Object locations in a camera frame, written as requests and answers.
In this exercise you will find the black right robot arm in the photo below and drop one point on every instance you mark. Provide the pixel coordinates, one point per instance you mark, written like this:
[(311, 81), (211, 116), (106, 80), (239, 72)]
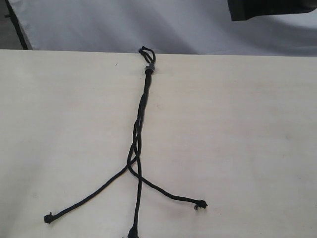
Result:
[(242, 10)]

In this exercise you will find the clear tape piece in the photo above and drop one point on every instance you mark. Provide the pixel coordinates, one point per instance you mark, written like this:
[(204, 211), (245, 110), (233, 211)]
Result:
[(150, 68)]

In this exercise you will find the black backdrop stand pole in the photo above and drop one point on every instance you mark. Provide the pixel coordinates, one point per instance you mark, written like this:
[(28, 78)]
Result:
[(15, 22)]

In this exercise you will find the white backdrop cloth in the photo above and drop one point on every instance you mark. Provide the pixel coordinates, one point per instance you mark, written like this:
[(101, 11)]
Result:
[(166, 26)]

